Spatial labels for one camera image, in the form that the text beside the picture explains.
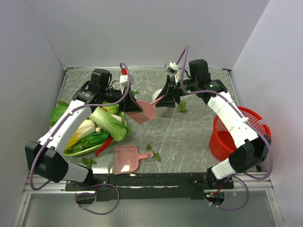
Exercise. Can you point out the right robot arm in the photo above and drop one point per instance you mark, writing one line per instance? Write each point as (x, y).
(251, 146)

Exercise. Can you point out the green lettuce leaf toy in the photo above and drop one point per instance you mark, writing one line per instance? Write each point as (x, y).
(57, 112)

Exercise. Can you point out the white radish toy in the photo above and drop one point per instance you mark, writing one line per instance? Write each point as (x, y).
(117, 117)

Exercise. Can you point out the green paper scrap by dustpan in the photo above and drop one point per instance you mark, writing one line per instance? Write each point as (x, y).
(157, 156)

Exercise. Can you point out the napa cabbage toy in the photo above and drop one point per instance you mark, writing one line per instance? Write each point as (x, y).
(106, 121)

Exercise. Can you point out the pink dustpan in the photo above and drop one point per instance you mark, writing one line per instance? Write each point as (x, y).
(127, 159)

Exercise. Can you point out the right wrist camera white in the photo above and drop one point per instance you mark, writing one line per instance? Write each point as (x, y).
(171, 68)

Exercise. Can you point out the green paper scrap small centre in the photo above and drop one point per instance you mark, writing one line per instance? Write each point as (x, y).
(148, 147)

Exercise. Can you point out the white paper roll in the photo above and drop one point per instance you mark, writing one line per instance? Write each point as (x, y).
(168, 102)

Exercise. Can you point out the green paper scrap near roll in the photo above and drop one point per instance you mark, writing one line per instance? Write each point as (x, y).
(182, 107)

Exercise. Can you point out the red chili pepper toy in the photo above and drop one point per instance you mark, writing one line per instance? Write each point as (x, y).
(104, 146)

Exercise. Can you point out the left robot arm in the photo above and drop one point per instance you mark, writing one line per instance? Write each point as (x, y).
(46, 156)

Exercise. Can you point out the yellow corn husk toy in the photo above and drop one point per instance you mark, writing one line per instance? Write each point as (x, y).
(85, 129)

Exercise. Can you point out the pink hand brush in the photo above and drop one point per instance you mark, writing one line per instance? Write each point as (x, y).
(148, 111)

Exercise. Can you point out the green paper scrap front left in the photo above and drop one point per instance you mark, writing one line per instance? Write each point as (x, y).
(88, 162)

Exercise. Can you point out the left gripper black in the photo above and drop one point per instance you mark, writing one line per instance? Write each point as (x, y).
(129, 104)

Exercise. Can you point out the red mesh basket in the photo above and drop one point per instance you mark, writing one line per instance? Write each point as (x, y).
(231, 130)

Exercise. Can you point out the aluminium rail frame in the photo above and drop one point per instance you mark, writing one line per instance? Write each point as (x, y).
(238, 185)

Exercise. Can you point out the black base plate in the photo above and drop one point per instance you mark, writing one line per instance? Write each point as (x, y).
(190, 185)

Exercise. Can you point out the green vegetable tray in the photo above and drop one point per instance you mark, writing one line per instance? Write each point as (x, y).
(90, 143)

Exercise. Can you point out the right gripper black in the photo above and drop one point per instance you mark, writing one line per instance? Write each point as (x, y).
(170, 90)

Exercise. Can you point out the round green cabbage toy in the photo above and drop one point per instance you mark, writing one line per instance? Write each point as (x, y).
(113, 109)

